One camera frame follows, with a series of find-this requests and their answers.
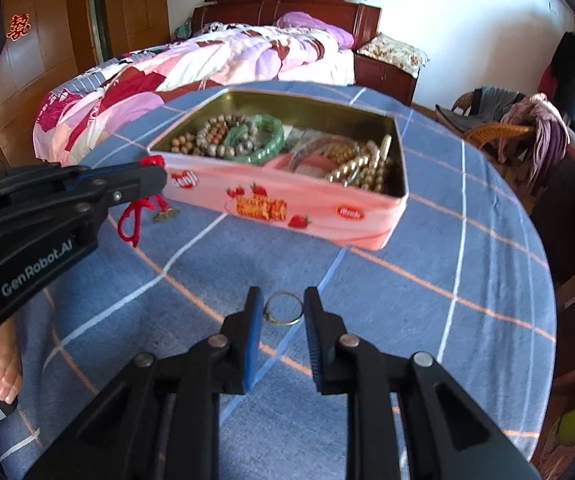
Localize red cord pendant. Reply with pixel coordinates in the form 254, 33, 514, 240
117, 154, 181, 248

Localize green jade bangle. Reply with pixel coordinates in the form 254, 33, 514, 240
222, 114, 285, 166

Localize small silver ring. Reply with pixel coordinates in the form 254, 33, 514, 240
261, 290, 306, 328

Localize dark small bead bracelet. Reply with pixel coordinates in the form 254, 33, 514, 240
195, 112, 261, 158

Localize pink bangle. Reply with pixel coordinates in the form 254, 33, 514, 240
263, 153, 338, 178

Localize thin silver bangle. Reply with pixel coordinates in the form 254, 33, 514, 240
287, 136, 355, 172

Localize golden bead bracelet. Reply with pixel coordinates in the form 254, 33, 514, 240
324, 142, 369, 166

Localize pearl bead necklace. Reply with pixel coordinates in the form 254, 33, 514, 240
324, 133, 394, 194

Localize brown wooden bead mala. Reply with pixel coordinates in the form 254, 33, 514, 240
170, 117, 220, 156

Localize left hand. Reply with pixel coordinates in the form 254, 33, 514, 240
0, 318, 22, 404

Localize blue plaid tablecloth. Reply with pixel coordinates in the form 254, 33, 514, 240
0, 82, 557, 479

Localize wooden wardrobe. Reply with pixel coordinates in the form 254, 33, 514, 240
0, 0, 170, 166

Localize bed with patchwork quilt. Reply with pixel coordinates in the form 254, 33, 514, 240
32, 24, 355, 166

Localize dark wooden headboard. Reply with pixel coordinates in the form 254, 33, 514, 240
191, 0, 381, 48

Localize pink metal tin box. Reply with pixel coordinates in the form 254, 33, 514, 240
147, 87, 409, 250

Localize purple pillow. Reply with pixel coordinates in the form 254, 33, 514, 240
275, 11, 355, 50

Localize wooden nightstand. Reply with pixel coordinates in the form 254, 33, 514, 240
353, 53, 417, 106

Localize wicker chair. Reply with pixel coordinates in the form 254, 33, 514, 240
449, 119, 535, 181

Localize floral cushion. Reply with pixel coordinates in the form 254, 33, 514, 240
357, 32, 429, 78

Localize purple clothes on chair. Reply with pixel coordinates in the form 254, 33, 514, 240
501, 93, 571, 195

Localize grey garment on chair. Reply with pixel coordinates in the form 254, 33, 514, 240
435, 86, 525, 134

